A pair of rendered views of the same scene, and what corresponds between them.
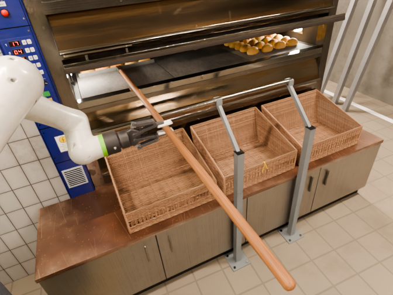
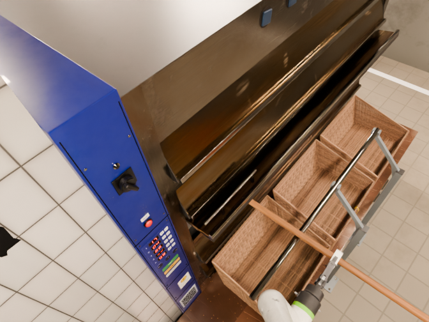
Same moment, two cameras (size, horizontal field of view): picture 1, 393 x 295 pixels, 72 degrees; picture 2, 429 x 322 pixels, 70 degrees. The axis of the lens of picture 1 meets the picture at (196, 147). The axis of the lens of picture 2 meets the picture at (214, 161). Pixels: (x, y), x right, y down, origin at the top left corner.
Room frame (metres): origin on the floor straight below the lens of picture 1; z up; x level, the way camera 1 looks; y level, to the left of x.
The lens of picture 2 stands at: (0.81, 0.72, 2.54)
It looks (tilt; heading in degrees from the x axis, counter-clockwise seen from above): 52 degrees down; 339
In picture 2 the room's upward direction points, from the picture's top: 7 degrees counter-clockwise
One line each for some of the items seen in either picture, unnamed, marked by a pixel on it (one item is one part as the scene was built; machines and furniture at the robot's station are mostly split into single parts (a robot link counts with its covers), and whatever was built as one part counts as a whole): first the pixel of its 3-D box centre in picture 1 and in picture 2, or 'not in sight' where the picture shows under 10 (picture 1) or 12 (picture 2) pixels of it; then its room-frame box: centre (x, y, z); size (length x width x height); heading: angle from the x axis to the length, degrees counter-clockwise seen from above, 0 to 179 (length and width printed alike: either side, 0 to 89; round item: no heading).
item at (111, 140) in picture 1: (111, 142); (306, 302); (0.95, 0.35, 1.19); 0.12 x 0.06 x 0.09; 22
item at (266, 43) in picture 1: (254, 40); not in sight; (2.37, -0.57, 1.21); 0.61 x 0.48 x 0.06; 22
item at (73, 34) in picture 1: (216, 10); (306, 80); (1.75, -0.19, 1.54); 1.79 x 0.11 x 0.19; 112
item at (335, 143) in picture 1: (309, 124); (362, 139); (1.73, -0.86, 0.72); 0.56 x 0.49 x 0.28; 112
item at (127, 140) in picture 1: (130, 137); (316, 287); (0.97, 0.28, 1.19); 0.09 x 0.07 x 0.08; 112
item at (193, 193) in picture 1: (159, 174); (272, 258); (1.29, 0.24, 0.72); 0.56 x 0.49 x 0.28; 113
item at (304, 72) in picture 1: (219, 93); (292, 146); (1.75, -0.19, 1.02); 1.79 x 0.11 x 0.19; 112
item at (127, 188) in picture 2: not in sight; (126, 179); (1.31, 0.77, 1.92); 0.06 x 0.04 x 0.11; 112
